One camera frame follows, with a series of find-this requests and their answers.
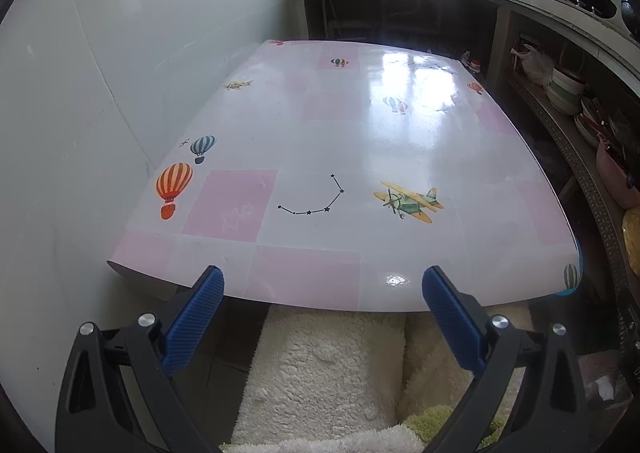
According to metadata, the yellow plastic bag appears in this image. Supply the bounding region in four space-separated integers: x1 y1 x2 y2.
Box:
621 208 640 275

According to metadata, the pink printed table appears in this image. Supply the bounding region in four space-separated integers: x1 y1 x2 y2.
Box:
105 39 583 315

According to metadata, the white plastic bag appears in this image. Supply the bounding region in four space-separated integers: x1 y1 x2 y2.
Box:
519 45 554 84

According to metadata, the green fluffy mat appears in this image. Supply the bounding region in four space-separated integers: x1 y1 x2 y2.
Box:
404 405 501 453

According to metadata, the teal plastic basket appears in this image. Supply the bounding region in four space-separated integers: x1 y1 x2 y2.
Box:
554 237 585 297

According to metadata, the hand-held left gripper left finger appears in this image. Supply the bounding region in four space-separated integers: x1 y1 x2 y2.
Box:
54 264 227 453

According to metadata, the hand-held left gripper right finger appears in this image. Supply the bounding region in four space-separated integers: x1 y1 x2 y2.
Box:
421 264 590 453

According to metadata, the pink plastic basin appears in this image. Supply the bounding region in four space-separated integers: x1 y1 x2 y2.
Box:
595 137 640 210

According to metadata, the white fluffy cushion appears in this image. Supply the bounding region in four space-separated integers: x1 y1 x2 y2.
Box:
220 305 533 453

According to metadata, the stack of white plates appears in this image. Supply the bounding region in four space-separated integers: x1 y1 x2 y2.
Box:
574 98 617 144

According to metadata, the stack of white green bowls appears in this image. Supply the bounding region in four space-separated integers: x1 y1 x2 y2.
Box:
545 67 587 114

